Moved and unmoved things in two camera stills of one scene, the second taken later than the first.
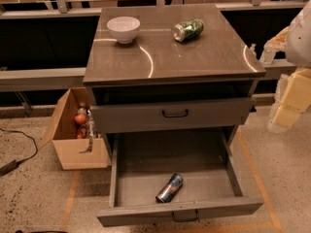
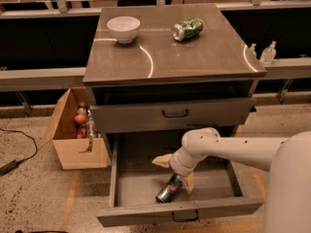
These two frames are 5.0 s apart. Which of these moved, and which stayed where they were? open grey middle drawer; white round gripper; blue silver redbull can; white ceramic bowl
Moved: white round gripper
Stayed: open grey middle drawer; white ceramic bowl; blue silver redbull can
